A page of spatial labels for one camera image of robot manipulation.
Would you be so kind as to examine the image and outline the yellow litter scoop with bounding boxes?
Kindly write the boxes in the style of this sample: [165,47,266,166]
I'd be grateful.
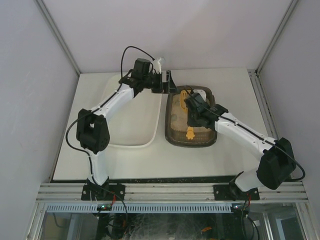
[179,90,195,140]

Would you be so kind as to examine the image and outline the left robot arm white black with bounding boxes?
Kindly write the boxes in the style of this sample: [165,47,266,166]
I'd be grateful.
[76,57,177,186]

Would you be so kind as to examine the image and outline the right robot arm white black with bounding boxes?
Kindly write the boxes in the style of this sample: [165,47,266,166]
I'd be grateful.
[184,91,297,194]

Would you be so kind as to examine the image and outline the dark grey litter box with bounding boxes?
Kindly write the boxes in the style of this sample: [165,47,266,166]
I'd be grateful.
[164,85,218,148]

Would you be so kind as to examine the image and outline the grey litter clump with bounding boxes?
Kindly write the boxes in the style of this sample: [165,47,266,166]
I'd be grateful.
[171,114,177,121]

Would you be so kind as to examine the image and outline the white plastic tub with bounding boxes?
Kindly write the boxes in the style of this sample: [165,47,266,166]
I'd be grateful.
[108,89,162,148]

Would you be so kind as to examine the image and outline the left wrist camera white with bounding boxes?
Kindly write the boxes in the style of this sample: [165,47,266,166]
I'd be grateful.
[152,57,165,74]

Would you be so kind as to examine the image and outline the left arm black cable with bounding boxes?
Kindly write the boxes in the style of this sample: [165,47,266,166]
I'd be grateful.
[65,45,157,161]

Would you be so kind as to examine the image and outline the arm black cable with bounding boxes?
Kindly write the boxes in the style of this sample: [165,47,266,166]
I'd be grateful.
[183,85,306,181]
[65,45,157,161]

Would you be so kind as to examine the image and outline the aluminium front rail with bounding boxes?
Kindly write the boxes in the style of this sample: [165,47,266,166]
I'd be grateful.
[36,182,309,203]

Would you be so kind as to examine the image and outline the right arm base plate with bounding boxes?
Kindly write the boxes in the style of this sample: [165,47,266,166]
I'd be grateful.
[213,174,260,201]

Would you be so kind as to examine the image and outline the grey slotted cable duct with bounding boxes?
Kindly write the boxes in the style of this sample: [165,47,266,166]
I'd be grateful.
[46,203,233,214]

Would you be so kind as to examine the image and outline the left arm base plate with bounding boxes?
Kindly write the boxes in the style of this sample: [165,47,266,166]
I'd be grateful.
[81,179,126,201]

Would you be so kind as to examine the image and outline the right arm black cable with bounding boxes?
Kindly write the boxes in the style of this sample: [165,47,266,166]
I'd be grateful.
[183,85,306,181]

